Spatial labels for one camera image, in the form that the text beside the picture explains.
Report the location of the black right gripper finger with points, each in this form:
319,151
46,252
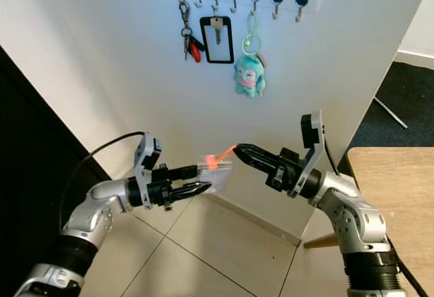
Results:
261,154
261,166

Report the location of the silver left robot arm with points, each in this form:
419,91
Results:
102,199

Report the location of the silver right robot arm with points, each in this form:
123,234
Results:
359,219

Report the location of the wooden table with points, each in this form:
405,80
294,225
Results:
400,195

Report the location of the grey metal rod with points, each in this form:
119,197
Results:
390,112

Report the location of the key bunch red fob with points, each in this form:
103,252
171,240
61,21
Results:
195,52

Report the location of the black framed key holder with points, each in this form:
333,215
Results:
217,32

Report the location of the black panel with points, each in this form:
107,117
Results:
34,188

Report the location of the white partition board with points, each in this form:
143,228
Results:
108,53

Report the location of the dark carpet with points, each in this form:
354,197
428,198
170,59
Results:
417,87

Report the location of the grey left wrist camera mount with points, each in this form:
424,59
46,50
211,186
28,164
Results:
148,151

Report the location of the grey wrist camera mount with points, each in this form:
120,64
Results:
312,131
148,151

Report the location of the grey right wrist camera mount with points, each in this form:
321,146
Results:
312,131

